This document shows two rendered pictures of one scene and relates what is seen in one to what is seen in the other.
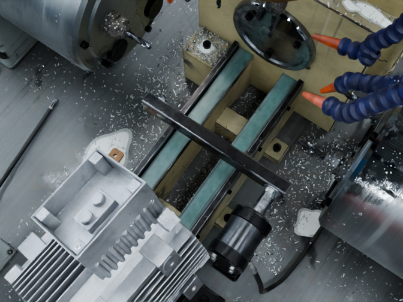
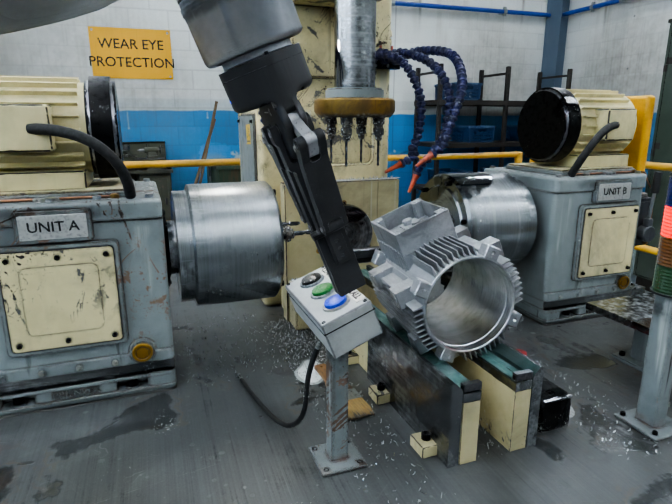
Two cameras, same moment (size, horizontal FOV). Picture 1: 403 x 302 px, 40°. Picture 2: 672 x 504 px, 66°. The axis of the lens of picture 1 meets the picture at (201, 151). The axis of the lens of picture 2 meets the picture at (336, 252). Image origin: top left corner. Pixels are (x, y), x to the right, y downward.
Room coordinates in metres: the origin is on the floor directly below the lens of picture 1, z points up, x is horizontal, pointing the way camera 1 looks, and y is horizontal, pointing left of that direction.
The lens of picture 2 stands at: (-0.20, 0.95, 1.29)
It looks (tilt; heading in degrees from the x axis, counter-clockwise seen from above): 14 degrees down; 303
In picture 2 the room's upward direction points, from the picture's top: straight up
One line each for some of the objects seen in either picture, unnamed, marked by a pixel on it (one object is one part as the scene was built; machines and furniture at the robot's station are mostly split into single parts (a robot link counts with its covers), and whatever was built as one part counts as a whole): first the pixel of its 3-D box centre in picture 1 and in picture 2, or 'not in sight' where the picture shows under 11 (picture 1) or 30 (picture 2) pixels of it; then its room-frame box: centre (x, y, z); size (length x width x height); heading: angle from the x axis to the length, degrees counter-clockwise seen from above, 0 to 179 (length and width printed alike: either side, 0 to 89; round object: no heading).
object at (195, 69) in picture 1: (207, 59); (306, 301); (0.51, -0.02, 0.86); 0.07 x 0.06 x 0.12; 53
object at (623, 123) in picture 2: not in sight; (590, 172); (-0.02, -0.55, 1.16); 0.33 x 0.26 x 0.42; 53
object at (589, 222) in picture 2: not in sight; (561, 234); (0.03, -0.54, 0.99); 0.35 x 0.31 x 0.37; 53
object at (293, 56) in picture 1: (271, 37); (345, 234); (0.46, -0.12, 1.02); 0.15 x 0.02 x 0.15; 53
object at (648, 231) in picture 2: not in sight; (637, 208); (-0.14, -0.59, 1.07); 0.08 x 0.07 x 0.20; 143
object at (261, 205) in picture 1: (259, 209); not in sight; (0.18, -0.08, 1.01); 0.08 x 0.02 x 0.02; 143
